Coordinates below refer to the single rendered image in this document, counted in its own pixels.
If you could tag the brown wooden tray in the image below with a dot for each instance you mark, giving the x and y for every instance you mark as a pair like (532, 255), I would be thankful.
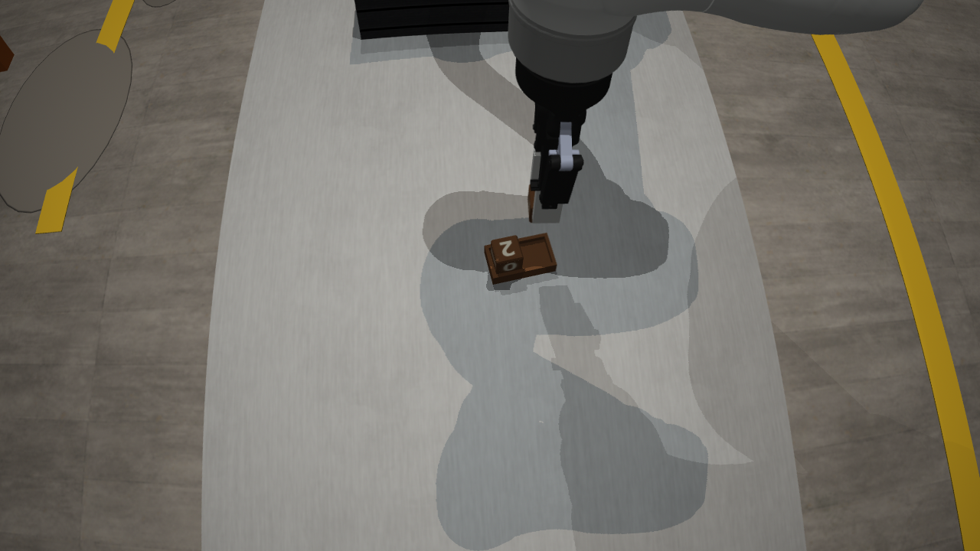
(538, 259)

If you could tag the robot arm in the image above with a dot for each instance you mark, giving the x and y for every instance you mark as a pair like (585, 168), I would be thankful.
(580, 41)

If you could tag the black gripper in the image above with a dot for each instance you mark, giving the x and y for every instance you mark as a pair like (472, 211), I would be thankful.
(560, 111)

